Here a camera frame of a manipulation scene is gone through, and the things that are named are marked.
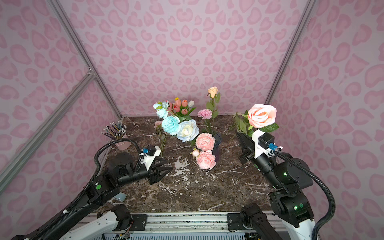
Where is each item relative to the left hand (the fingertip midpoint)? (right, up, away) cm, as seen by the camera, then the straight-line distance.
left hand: (170, 165), depth 63 cm
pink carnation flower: (+16, +23, +9) cm, 29 cm away
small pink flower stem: (-17, +17, +46) cm, 52 cm away
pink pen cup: (-38, +4, +35) cm, 51 cm away
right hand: (+24, +14, -13) cm, 31 cm away
